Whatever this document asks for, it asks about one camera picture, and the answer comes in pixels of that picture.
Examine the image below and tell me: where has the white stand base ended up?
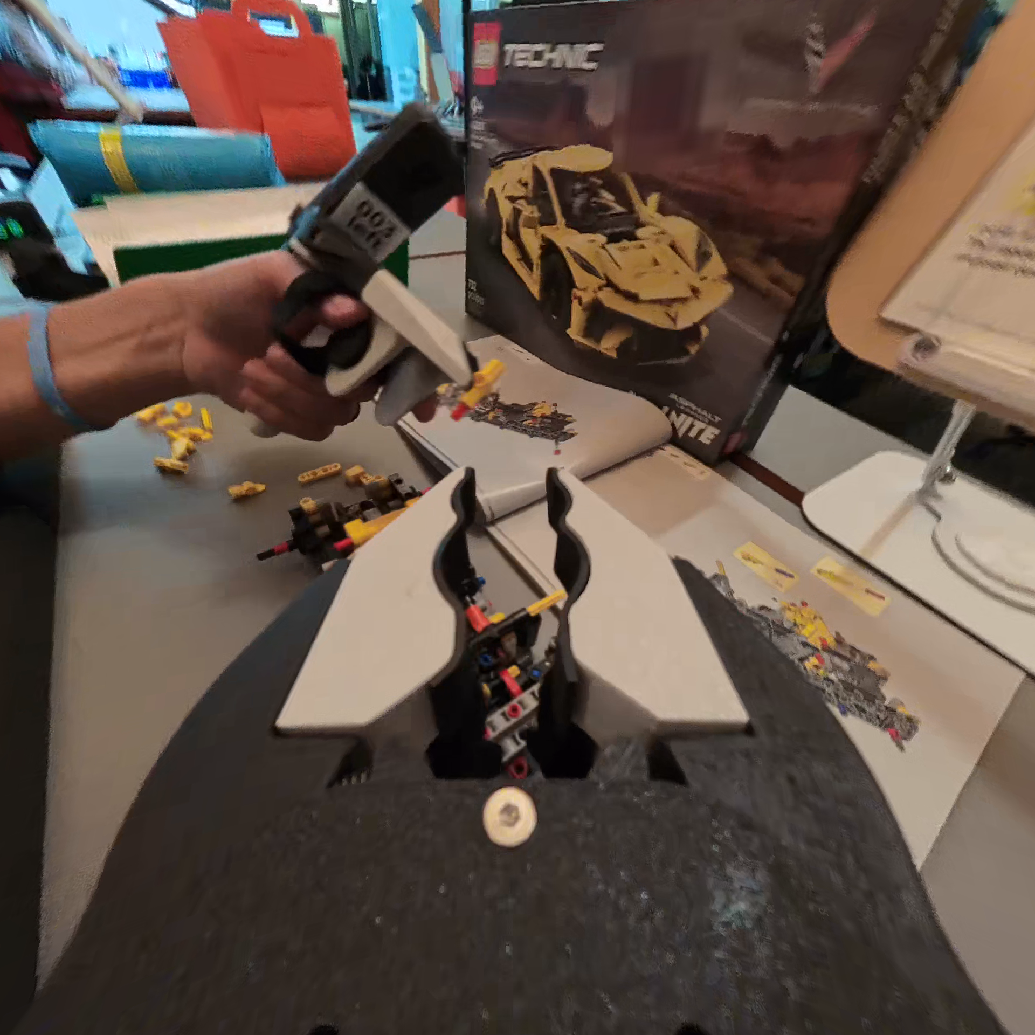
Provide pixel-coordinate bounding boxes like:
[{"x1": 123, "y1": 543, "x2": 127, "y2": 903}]
[{"x1": 801, "y1": 448, "x2": 1035, "y2": 676}]

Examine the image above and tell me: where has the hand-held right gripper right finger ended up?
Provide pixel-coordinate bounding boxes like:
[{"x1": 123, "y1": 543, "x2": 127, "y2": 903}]
[{"x1": 543, "y1": 466, "x2": 751, "y2": 765}]

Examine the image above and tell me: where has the blue wristband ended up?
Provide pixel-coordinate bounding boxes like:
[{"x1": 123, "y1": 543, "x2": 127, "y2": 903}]
[{"x1": 24, "y1": 306, "x2": 92, "y2": 433}]

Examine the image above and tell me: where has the pile of grey lego pieces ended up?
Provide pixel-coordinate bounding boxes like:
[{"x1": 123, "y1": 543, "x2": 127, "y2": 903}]
[{"x1": 710, "y1": 564, "x2": 923, "y2": 753}]

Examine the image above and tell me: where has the black device with green lights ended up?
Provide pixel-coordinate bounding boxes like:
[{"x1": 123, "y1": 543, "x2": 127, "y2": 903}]
[{"x1": 0, "y1": 196, "x2": 110, "y2": 302}]

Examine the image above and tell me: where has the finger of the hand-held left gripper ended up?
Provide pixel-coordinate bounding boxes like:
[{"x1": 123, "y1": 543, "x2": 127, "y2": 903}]
[
  {"x1": 374, "y1": 354, "x2": 444, "y2": 427},
  {"x1": 362, "y1": 269, "x2": 478, "y2": 389}
]

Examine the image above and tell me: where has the blue rolled mat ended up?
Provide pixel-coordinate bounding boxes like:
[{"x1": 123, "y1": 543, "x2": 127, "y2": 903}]
[{"x1": 28, "y1": 120, "x2": 286, "y2": 205}]

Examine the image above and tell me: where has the orange bag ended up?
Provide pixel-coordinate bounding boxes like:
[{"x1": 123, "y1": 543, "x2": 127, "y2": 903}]
[{"x1": 157, "y1": 0, "x2": 358, "y2": 181}]

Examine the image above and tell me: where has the small yellow red lego piece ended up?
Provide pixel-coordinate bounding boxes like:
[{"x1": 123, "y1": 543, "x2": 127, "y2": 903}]
[{"x1": 448, "y1": 359, "x2": 507, "y2": 423}]

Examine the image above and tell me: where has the wooden stick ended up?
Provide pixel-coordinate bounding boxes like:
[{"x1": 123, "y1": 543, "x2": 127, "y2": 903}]
[{"x1": 15, "y1": 0, "x2": 145, "y2": 124}]

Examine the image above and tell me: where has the person's left forearm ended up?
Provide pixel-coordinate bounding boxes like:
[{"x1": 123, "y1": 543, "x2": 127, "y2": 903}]
[{"x1": 0, "y1": 275, "x2": 189, "y2": 464}]

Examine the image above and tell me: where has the wooden display board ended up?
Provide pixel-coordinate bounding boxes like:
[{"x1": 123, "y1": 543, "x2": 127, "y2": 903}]
[{"x1": 825, "y1": 0, "x2": 1035, "y2": 423}]

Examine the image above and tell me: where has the metal stand post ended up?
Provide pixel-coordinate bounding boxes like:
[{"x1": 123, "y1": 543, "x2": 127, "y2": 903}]
[{"x1": 920, "y1": 398, "x2": 977, "y2": 504}]

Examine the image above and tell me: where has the green and white box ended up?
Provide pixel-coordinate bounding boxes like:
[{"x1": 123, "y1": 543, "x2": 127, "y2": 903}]
[{"x1": 73, "y1": 184, "x2": 410, "y2": 286}]

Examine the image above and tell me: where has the pile of yellow lego pieces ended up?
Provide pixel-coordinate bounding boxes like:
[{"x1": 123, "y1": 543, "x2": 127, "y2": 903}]
[{"x1": 133, "y1": 398, "x2": 216, "y2": 475}]

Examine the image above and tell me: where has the dark lego set box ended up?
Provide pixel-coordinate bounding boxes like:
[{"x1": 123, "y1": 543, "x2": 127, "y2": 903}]
[{"x1": 464, "y1": 0, "x2": 975, "y2": 467}]

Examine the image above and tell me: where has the grey lego chassis assembly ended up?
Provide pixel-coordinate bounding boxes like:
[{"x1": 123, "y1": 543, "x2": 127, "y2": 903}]
[{"x1": 463, "y1": 572, "x2": 569, "y2": 779}]

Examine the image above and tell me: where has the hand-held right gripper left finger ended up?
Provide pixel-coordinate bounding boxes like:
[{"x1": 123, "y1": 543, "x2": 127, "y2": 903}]
[{"x1": 273, "y1": 466, "x2": 480, "y2": 773}]

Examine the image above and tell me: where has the yellow paper label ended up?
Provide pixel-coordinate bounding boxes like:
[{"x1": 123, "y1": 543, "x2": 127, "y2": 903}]
[
  {"x1": 810, "y1": 556, "x2": 891, "y2": 617},
  {"x1": 733, "y1": 540, "x2": 799, "y2": 593}
]

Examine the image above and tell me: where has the black yellow lego assembly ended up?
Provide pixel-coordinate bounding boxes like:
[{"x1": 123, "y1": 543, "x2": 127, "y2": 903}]
[{"x1": 256, "y1": 475, "x2": 427, "y2": 569}]

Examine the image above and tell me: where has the person's left hand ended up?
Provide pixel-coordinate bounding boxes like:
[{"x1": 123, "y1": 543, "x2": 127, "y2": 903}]
[{"x1": 172, "y1": 249, "x2": 381, "y2": 443}]

